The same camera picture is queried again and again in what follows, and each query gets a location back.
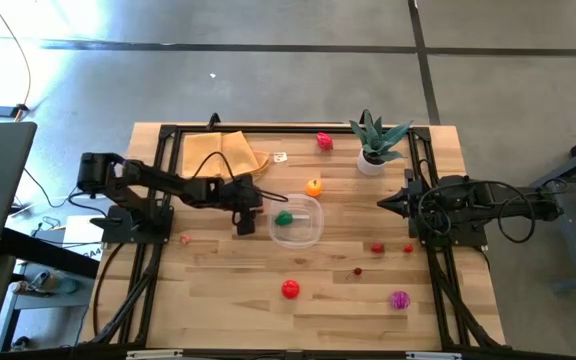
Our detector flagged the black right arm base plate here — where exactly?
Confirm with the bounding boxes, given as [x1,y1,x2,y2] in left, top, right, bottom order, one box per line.
[414,207,489,250]

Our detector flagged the red toy tomato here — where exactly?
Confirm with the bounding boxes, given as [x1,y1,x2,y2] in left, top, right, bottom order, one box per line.
[281,279,301,300]

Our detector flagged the yellow floor cable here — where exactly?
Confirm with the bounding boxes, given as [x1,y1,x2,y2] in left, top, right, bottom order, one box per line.
[0,0,32,121]

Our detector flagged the clear plastic tupperware container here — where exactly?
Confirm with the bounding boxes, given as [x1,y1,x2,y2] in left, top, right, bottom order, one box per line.
[267,193,325,250]

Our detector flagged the black aluminium table frame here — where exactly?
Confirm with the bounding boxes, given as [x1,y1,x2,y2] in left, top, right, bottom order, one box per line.
[90,112,507,351]

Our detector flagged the purple toy onion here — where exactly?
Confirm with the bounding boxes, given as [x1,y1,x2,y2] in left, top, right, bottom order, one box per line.
[390,290,412,311]

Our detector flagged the white bracket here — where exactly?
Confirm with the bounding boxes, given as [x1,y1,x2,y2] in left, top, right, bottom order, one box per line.
[126,349,184,360]
[405,351,463,360]

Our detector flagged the yellow folded cloth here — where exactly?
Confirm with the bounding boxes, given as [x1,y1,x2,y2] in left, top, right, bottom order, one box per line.
[220,130,272,185]
[181,131,225,182]

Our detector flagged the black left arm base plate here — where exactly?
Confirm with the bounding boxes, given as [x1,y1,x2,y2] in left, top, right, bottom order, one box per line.
[90,204,175,246]

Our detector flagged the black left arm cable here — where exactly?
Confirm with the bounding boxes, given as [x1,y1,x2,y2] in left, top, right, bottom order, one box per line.
[190,149,289,204]

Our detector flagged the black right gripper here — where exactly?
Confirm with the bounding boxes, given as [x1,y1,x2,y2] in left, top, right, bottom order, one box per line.
[376,169,449,239]

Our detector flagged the green plant in white pot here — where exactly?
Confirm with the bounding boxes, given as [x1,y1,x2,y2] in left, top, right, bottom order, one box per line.
[348,108,414,177]

